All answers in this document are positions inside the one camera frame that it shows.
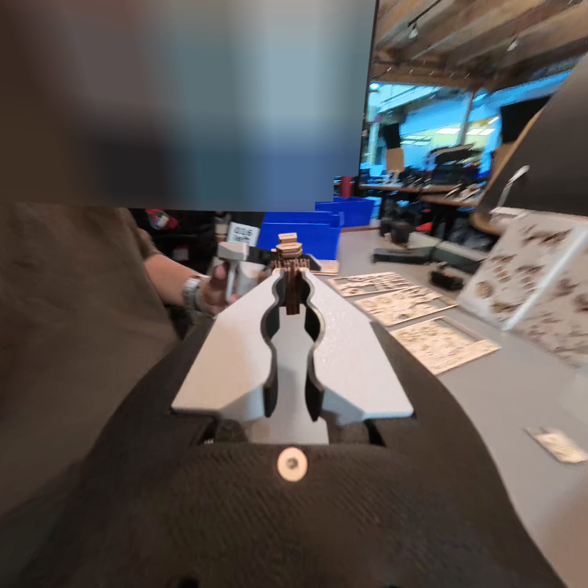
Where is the silver wristwatch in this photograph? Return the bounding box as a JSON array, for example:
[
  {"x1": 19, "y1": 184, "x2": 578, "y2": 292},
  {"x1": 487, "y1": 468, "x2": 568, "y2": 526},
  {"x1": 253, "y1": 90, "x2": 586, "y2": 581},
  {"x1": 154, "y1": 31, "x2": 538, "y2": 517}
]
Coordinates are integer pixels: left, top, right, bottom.
[{"x1": 181, "y1": 274, "x2": 213, "y2": 319}]

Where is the wooden motorcycle model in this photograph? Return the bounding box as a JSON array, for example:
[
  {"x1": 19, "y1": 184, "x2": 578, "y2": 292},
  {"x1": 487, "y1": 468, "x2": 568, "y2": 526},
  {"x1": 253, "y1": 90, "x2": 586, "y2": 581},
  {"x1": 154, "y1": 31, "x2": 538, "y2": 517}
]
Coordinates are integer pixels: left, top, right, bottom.
[{"x1": 271, "y1": 233, "x2": 309, "y2": 316}]

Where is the printed instruction booklet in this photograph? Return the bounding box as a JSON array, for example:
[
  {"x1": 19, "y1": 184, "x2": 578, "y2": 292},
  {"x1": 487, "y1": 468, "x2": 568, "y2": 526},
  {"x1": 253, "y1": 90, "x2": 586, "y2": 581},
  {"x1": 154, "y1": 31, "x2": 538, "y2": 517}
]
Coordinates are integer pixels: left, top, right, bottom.
[{"x1": 459, "y1": 213, "x2": 588, "y2": 368}]

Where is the person's olive clothing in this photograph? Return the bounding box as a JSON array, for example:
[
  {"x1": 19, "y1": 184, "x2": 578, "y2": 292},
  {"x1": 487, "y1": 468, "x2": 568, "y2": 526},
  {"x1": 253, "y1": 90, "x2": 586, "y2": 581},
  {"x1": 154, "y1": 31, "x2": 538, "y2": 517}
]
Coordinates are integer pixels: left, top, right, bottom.
[{"x1": 0, "y1": 202, "x2": 184, "y2": 506}]

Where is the laser-cut wooden parts sheet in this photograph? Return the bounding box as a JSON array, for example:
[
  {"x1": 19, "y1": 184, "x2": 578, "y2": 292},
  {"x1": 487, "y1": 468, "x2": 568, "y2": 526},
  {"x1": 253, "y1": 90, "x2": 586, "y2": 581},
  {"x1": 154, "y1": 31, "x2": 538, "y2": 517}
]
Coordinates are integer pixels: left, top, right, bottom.
[
  {"x1": 390, "y1": 316, "x2": 502, "y2": 376},
  {"x1": 328, "y1": 272, "x2": 414, "y2": 297},
  {"x1": 354, "y1": 287, "x2": 458, "y2": 328}
]

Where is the small black box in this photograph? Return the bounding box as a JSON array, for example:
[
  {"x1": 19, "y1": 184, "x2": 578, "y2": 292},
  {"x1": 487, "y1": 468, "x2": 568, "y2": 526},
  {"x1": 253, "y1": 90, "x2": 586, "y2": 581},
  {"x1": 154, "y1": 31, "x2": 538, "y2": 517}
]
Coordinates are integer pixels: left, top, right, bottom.
[{"x1": 429, "y1": 268, "x2": 465, "y2": 291}]

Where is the dark curved panel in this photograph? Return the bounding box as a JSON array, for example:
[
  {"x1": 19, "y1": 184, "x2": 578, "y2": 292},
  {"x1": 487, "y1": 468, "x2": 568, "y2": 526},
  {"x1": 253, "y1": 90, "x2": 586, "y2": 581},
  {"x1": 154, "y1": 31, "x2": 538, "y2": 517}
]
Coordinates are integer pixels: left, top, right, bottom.
[{"x1": 473, "y1": 55, "x2": 588, "y2": 230}]

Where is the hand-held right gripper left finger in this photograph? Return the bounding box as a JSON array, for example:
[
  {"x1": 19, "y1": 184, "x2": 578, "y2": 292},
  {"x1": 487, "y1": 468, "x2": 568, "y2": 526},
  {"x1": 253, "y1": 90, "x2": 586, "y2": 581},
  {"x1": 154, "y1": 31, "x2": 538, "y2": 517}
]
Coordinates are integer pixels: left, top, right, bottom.
[{"x1": 171, "y1": 270, "x2": 290, "y2": 422}]

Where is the grey desk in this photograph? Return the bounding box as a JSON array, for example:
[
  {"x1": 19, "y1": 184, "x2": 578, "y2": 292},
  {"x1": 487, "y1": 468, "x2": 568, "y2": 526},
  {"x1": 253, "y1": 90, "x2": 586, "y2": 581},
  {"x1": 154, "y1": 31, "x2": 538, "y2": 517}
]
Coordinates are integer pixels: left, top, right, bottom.
[{"x1": 317, "y1": 227, "x2": 588, "y2": 588}]

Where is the black flat laptop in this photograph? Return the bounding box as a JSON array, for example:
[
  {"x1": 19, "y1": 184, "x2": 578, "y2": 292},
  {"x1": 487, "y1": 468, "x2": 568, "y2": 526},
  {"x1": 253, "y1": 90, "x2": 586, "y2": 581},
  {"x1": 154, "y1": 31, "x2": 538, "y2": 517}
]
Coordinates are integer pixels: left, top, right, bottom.
[{"x1": 432, "y1": 240, "x2": 497, "y2": 273}]

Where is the black power bank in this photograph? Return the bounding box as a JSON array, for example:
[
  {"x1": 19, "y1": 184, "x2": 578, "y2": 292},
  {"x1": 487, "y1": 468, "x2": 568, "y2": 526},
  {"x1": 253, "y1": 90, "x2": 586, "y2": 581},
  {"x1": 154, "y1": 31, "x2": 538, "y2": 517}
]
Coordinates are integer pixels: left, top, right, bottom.
[{"x1": 371, "y1": 248, "x2": 431, "y2": 266}]

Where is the person's left forearm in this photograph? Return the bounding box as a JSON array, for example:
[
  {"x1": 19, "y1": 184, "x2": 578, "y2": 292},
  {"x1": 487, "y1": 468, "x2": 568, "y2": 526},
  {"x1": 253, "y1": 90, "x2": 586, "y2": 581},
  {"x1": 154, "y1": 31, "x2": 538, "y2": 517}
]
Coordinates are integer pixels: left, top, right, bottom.
[{"x1": 145, "y1": 252, "x2": 191, "y2": 306}]

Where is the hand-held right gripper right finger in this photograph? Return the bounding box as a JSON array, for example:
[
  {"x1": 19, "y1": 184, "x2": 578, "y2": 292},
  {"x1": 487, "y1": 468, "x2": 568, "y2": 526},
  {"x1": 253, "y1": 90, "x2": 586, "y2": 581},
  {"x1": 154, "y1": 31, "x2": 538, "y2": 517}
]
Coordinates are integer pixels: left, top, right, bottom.
[{"x1": 298, "y1": 269, "x2": 414, "y2": 425}]

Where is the person's left hand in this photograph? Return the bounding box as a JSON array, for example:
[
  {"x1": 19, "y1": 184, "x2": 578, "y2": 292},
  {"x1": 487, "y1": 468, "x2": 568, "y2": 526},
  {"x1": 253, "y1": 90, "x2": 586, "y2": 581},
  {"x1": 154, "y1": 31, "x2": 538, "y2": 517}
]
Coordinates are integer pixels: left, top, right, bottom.
[{"x1": 202, "y1": 263, "x2": 244, "y2": 317}]

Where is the small notched wooden panel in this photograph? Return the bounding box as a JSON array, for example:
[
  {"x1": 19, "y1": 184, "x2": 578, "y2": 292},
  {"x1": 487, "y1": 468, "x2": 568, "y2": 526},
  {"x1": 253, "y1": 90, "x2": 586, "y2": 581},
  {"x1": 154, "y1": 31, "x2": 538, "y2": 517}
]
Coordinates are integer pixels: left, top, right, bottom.
[{"x1": 525, "y1": 426, "x2": 588, "y2": 465}]

